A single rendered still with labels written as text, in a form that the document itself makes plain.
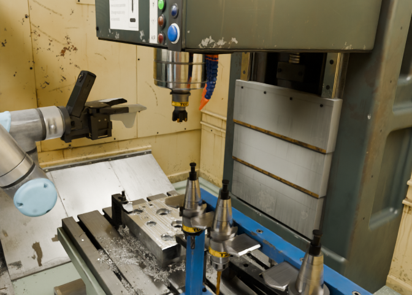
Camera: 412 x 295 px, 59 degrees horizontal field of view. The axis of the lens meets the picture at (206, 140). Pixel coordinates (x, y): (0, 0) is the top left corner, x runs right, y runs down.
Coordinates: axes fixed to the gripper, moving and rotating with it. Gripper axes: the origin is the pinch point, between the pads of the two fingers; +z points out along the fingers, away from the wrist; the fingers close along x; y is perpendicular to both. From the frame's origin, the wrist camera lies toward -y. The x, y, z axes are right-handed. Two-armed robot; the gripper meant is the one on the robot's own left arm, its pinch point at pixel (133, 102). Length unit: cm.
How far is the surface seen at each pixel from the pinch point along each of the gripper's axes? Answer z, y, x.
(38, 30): 8, -15, -102
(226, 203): -2.9, 12.8, 39.9
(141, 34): -5.4, -18.1, 13.9
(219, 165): 102, 68, -73
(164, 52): 8.5, -13.0, 2.3
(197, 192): -1.6, 15.0, 29.3
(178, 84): 10.7, -4.5, 5.8
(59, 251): -7, 76, -57
